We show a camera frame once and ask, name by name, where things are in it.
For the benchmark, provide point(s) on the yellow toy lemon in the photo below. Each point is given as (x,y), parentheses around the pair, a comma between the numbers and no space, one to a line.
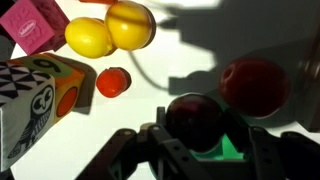
(88,37)

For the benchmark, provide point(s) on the pink soft block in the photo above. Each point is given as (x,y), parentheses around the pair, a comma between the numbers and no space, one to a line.
(36,25)

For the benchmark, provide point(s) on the small red toy piece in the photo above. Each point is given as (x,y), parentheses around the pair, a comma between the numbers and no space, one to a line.
(113,81)

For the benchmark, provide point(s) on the green translucent bowl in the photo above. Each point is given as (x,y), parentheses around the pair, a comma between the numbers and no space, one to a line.
(224,150)

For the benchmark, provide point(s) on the dark purple toy plum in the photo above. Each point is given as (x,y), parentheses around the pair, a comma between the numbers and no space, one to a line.
(196,120)

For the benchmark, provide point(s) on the red toy tomato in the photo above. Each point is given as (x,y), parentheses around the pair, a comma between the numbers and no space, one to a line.
(255,87)

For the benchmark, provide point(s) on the owl patterned soft cube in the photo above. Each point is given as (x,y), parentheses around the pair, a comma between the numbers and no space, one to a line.
(35,93)

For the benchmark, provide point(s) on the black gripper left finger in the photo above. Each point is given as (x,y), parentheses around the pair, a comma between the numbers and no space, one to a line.
(120,155)

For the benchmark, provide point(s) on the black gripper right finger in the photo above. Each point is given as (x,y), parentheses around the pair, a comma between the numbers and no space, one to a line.
(291,156)

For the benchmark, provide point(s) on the yellow toy half fruit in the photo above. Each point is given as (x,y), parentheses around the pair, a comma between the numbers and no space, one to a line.
(131,25)

